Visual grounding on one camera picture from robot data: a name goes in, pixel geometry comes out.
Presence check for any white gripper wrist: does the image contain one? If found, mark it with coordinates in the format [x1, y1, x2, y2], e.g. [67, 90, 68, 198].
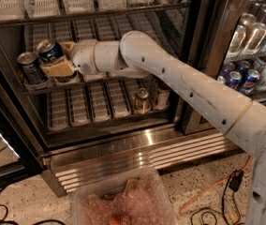
[40, 39, 126, 77]

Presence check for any blue pepsi can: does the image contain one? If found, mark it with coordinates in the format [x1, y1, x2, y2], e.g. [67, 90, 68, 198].
[37, 38, 64, 63]
[227, 71, 242, 89]
[17, 52, 47, 85]

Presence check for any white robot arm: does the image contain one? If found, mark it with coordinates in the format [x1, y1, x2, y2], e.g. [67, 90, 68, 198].
[42, 31, 266, 225]

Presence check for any bronze can bottom shelf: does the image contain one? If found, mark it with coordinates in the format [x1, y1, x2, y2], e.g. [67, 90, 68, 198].
[134, 88, 151, 113]

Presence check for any open fridge door left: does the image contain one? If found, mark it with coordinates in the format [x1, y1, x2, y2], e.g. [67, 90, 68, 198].
[0, 42, 43, 194]

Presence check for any stainless fridge base grille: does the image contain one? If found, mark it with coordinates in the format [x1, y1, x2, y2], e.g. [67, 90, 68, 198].
[41, 127, 238, 197]

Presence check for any red soda can in bin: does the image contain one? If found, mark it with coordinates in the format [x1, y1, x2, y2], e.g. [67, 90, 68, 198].
[110, 215, 132, 225]

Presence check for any fridge glass door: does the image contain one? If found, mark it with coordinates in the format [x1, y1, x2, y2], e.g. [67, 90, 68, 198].
[181, 0, 266, 135]

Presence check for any blue pepsi can behind glass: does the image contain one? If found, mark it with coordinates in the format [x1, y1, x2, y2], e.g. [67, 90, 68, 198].
[227, 71, 242, 89]

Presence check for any clear plastic bin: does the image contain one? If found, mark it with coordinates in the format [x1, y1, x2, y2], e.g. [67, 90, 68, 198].
[71, 167, 178, 225]

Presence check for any black power adapter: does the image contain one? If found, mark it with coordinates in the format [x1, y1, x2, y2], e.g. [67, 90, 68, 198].
[229, 170, 244, 192]

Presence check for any black cable left floor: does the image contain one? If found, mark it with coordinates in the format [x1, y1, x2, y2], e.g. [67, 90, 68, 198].
[0, 185, 66, 225]

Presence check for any orange extension cable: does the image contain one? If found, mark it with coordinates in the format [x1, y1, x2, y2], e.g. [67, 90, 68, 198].
[176, 155, 253, 218]

